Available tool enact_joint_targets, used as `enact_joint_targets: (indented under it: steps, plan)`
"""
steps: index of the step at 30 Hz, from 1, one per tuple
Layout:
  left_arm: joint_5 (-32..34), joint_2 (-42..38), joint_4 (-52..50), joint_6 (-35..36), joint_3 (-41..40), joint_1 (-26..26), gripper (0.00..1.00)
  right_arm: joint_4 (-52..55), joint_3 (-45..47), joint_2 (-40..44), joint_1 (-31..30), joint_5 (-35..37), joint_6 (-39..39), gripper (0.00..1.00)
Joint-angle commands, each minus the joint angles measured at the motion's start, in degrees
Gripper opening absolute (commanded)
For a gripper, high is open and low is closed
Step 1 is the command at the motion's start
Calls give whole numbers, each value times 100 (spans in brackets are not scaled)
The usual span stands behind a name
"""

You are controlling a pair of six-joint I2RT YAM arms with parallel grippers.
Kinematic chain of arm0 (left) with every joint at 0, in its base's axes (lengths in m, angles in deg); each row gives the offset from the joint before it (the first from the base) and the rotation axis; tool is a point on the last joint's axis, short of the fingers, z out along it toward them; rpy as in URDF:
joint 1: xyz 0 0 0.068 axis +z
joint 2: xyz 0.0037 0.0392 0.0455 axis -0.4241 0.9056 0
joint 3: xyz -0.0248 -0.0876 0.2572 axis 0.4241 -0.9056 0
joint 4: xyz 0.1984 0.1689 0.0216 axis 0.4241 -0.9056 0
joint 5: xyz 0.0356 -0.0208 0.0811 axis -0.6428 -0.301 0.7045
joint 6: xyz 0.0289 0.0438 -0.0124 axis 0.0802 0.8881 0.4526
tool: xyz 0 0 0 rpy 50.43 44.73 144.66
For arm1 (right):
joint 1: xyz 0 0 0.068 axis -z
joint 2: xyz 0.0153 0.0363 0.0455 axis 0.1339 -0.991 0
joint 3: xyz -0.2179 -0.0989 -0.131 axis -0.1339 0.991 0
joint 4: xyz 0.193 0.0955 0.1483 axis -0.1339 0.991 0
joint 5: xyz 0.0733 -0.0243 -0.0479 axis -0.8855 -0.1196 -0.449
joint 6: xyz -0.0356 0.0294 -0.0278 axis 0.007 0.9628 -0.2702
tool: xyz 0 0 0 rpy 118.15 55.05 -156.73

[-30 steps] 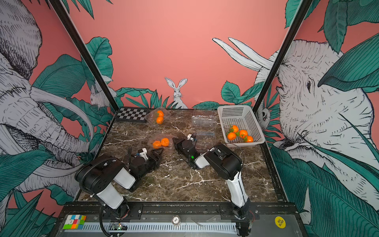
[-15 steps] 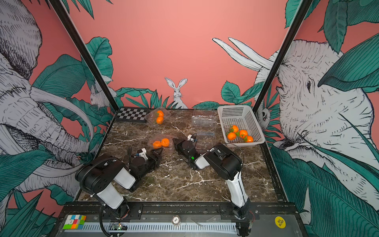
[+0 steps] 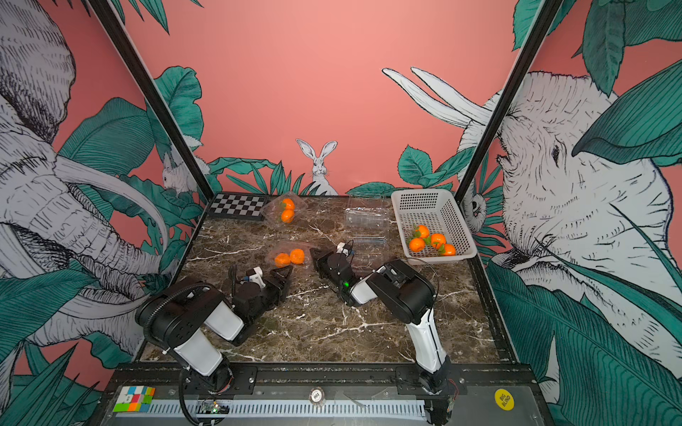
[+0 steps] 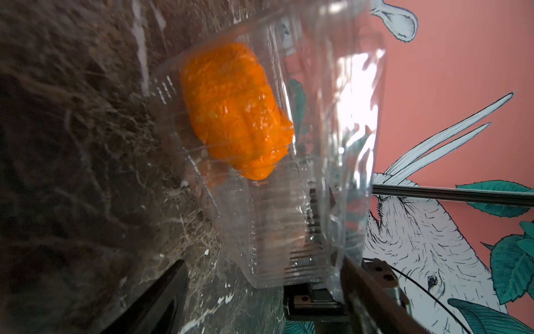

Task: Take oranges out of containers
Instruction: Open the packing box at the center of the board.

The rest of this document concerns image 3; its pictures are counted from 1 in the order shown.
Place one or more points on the clear clamshell container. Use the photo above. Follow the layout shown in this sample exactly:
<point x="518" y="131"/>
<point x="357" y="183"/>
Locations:
<point x="272" y="211"/>
<point x="369" y="250"/>
<point x="367" y="216"/>
<point x="286" y="247"/>

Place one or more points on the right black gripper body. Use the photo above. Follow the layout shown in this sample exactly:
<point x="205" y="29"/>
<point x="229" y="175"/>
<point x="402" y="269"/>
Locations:
<point x="326" y="268"/>

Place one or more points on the black front rail frame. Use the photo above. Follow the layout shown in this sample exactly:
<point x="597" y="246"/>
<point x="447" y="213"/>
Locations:
<point x="466" y="398"/>

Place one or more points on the black frame post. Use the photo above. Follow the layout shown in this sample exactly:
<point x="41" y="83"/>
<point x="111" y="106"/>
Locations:
<point x="114" y="27"/>
<point x="537" y="33"/>

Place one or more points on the right black frame post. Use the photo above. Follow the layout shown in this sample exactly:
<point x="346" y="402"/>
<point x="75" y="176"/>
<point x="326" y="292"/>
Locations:
<point x="537" y="33"/>

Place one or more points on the colourful rubik cube front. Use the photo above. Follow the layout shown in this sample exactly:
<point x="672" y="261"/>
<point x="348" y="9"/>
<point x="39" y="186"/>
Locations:
<point x="134" y="399"/>

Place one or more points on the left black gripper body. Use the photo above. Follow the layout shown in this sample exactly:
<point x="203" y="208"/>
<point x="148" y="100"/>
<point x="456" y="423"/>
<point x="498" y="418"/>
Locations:
<point x="270" y="295"/>

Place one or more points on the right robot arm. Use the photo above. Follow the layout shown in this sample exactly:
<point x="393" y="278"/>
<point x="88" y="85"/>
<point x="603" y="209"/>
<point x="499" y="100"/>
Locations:
<point x="405" y="292"/>

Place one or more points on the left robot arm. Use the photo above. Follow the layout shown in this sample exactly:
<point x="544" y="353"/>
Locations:
<point x="174" y="319"/>

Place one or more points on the orange with leaf centre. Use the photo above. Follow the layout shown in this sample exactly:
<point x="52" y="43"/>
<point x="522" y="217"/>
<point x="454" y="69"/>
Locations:
<point x="437" y="241"/>

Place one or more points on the left black frame post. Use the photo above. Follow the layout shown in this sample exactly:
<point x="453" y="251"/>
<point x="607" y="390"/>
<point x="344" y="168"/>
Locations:
<point x="114" y="27"/>

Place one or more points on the white perforated plastic basket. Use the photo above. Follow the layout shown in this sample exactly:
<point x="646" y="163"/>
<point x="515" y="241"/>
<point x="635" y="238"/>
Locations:
<point x="437" y="210"/>

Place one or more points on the yellow round sticker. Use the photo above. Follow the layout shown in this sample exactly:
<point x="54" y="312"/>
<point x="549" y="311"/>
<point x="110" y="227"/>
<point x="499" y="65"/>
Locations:
<point x="504" y="399"/>

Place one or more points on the black white checkerboard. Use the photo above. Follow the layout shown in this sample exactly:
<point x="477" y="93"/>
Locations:
<point x="238" y="206"/>

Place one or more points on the white slotted cable duct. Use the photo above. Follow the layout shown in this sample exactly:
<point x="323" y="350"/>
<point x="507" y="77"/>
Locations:
<point x="290" y="408"/>

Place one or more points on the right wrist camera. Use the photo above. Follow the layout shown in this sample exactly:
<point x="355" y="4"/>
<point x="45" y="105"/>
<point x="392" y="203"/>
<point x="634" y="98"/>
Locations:
<point x="345" y="248"/>

